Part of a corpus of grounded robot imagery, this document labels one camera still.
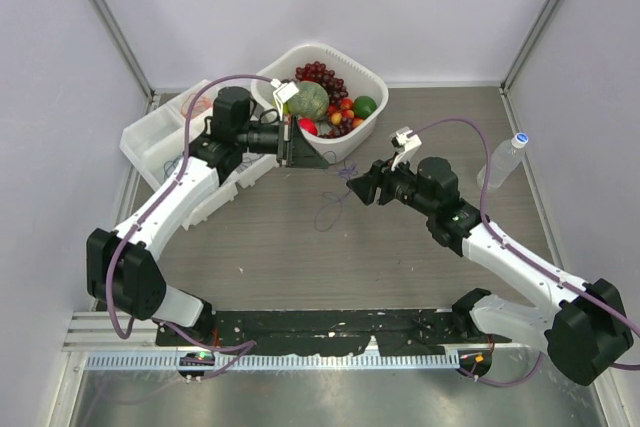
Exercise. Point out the red apple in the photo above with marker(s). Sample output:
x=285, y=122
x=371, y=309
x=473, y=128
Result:
x=308, y=125

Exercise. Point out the cherries cluster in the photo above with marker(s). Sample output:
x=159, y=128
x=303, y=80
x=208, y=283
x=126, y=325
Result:
x=340, y=120

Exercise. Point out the green lime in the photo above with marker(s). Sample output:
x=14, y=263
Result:
x=364, y=106

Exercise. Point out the red grapes bunch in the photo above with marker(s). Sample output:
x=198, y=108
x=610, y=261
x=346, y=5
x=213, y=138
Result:
x=320, y=73

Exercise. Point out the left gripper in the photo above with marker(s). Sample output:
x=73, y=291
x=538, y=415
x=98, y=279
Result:
x=293, y=148

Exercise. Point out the white fruit basket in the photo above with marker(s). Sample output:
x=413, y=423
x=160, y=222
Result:
x=357, y=81

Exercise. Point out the white compartment tray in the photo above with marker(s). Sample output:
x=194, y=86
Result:
x=154, y=146

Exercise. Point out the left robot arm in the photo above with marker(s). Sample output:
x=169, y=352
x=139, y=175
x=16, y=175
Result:
x=122, y=264

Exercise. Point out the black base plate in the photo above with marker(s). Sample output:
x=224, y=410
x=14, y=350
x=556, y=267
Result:
x=340, y=333

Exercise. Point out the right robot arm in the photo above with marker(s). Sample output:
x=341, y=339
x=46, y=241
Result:
x=576, y=324

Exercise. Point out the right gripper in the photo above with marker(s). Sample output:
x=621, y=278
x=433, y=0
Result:
x=366, y=186

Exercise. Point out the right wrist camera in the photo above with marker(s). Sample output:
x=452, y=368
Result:
x=406, y=143

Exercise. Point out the slotted cable duct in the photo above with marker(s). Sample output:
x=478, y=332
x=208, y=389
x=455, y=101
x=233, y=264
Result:
x=184, y=361

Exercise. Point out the green melon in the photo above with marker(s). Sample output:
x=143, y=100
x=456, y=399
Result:
x=311, y=101

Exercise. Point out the clear water bottle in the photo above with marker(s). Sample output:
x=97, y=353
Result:
x=503, y=161

